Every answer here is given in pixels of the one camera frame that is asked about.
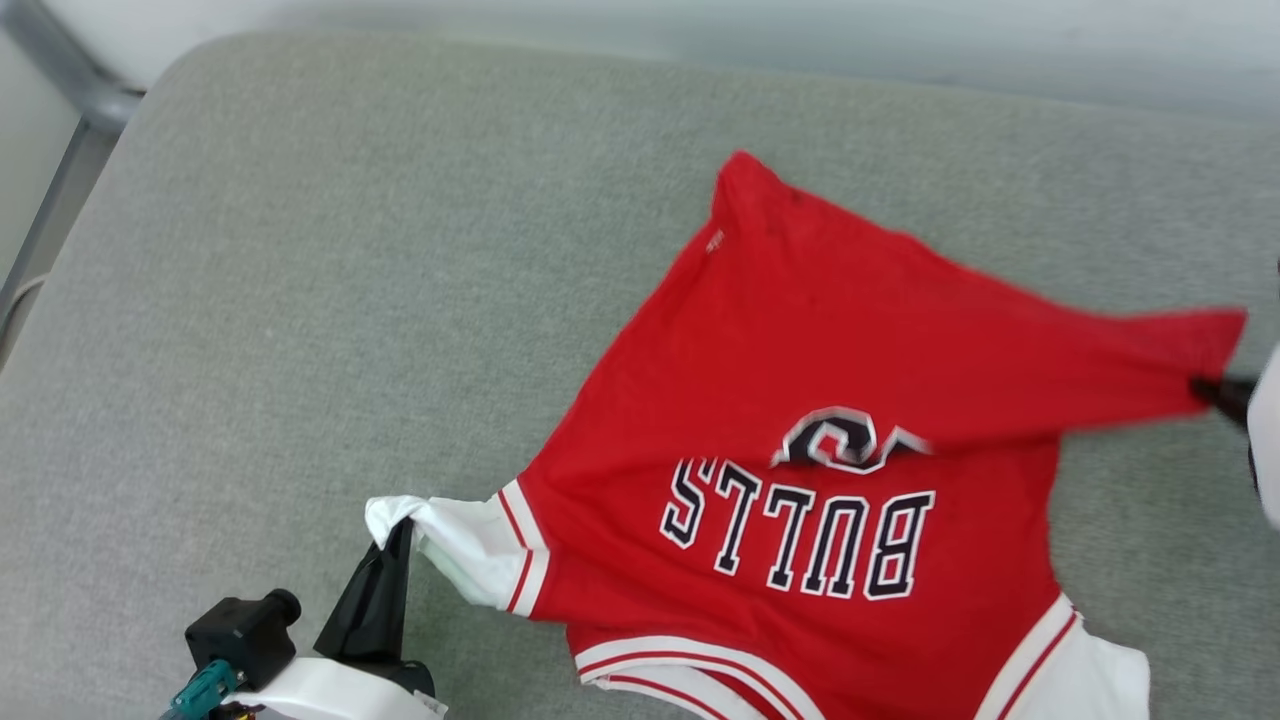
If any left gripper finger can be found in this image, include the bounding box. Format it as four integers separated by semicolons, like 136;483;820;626
379;518;416;665
316;528;395;658

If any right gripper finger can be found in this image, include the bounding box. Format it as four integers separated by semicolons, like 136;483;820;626
1189;374;1257;428

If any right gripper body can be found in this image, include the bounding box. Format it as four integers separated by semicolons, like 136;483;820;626
1245;343;1280;531

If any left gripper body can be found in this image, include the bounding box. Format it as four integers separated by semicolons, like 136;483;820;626
235;648;449;720

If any red white Bulls jersey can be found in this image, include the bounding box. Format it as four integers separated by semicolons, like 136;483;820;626
365;150;1249;720

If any thin white floor cable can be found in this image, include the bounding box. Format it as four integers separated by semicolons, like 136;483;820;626
0;273;48;323

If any grey metal pipe frame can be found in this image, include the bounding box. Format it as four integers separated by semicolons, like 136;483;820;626
0;0;147;331

